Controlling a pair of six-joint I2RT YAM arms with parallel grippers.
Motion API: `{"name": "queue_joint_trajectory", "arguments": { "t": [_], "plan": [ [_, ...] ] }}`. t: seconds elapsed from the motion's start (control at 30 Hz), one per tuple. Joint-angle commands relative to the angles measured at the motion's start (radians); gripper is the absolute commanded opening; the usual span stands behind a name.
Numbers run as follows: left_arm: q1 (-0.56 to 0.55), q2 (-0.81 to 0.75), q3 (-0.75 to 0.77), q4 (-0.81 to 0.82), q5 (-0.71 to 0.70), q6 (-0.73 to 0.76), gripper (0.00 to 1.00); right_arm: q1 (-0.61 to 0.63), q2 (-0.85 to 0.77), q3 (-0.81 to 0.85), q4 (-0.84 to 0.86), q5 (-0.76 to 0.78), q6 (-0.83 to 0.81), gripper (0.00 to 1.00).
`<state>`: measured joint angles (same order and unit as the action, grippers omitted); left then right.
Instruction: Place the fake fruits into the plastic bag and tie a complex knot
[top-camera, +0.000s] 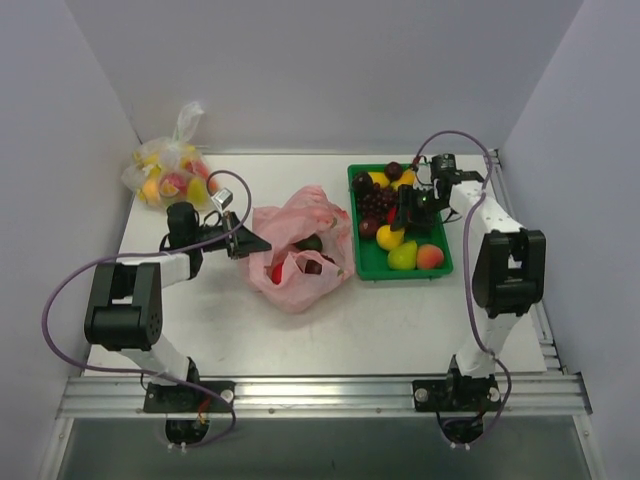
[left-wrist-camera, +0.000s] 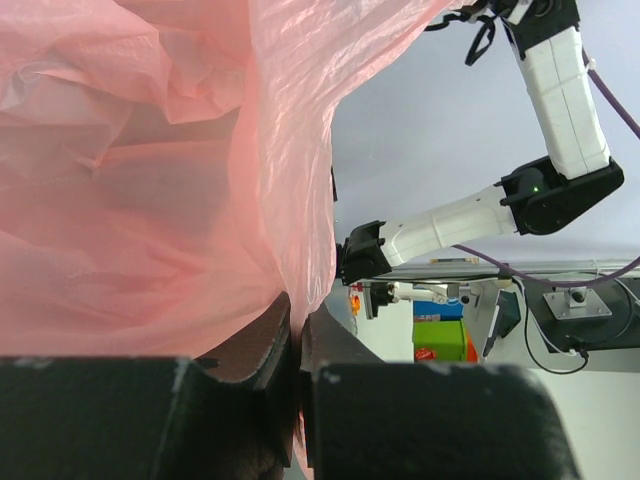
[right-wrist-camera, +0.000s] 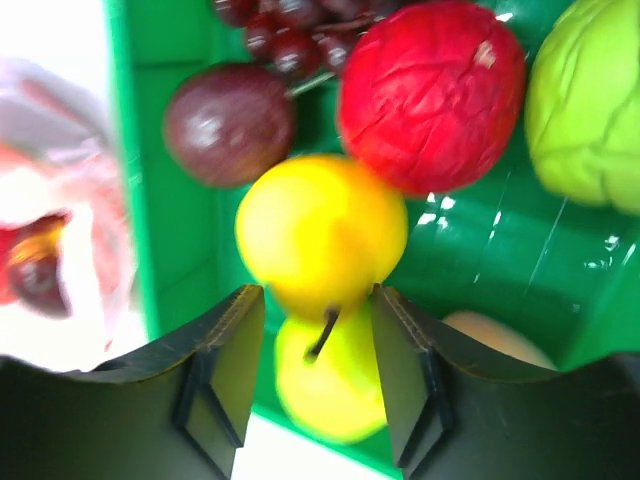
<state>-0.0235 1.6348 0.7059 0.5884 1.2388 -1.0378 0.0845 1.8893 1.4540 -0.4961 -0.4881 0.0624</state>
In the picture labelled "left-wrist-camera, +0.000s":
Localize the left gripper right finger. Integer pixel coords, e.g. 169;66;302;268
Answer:
300;308;580;479

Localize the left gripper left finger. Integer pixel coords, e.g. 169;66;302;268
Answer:
1;295;293;479

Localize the pink plastic bag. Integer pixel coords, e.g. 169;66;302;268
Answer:
1;1;449;479

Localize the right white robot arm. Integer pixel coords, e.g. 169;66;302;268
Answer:
336;1;624;285

